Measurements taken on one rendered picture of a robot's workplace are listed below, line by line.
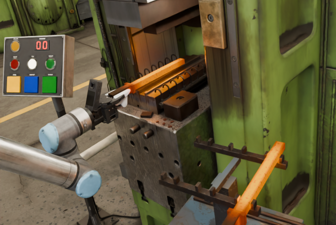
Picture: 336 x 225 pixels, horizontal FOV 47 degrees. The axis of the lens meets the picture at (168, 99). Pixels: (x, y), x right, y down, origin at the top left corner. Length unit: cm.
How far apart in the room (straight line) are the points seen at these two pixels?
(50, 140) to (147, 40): 72
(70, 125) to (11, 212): 158
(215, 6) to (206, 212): 71
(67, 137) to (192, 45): 88
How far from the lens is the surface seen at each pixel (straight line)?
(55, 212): 268
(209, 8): 132
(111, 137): 199
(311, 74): 169
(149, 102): 154
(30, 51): 190
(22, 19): 629
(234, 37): 132
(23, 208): 282
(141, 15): 139
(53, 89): 179
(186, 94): 151
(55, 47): 182
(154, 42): 182
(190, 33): 192
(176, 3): 152
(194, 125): 149
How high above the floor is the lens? 166
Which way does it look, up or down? 27 degrees down
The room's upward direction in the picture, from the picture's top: 9 degrees counter-clockwise
